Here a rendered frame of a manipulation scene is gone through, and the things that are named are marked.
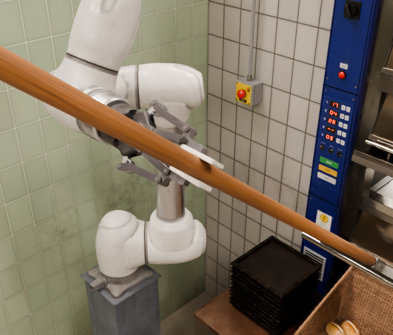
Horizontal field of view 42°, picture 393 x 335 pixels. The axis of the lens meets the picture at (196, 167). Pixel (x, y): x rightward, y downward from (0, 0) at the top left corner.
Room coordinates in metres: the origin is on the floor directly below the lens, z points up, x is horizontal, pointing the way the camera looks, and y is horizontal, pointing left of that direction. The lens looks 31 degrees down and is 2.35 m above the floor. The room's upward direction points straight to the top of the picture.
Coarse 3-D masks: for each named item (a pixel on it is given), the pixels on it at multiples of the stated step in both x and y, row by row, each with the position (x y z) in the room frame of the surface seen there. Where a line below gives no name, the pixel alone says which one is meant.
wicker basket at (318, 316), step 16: (352, 272) 1.67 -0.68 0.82; (336, 288) 1.58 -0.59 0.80; (352, 288) 1.64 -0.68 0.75; (384, 288) 1.56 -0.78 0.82; (320, 304) 1.51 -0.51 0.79; (336, 304) 1.61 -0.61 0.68; (352, 304) 1.61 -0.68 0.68; (368, 304) 1.58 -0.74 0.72; (384, 304) 1.54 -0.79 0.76; (320, 320) 1.52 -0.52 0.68; (336, 320) 1.61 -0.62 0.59; (352, 320) 1.59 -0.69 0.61; (368, 320) 1.54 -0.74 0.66; (384, 320) 1.51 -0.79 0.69
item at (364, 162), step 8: (368, 152) 1.68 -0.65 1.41; (376, 152) 1.70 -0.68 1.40; (384, 152) 1.71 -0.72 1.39; (352, 160) 1.63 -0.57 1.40; (360, 160) 1.60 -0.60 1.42; (368, 160) 1.59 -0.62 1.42; (392, 160) 1.63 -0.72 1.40; (376, 168) 1.56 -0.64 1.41; (384, 168) 1.54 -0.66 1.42; (392, 176) 1.51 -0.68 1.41
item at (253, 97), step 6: (240, 78) 2.17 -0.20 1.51; (246, 78) 2.17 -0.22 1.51; (252, 78) 2.17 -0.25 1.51; (240, 84) 2.13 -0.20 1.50; (246, 84) 2.11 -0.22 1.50; (252, 84) 2.10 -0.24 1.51; (258, 84) 2.11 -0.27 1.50; (246, 90) 2.11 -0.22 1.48; (252, 90) 2.09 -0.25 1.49; (258, 90) 2.12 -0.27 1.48; (246, 96) 2.11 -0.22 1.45; (252, 96) 2.09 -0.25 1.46; (258, 96) 2.12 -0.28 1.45; (246, 102) 2.10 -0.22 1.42; (252, 102) 2.09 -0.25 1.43; (258, 102) 2.12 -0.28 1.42
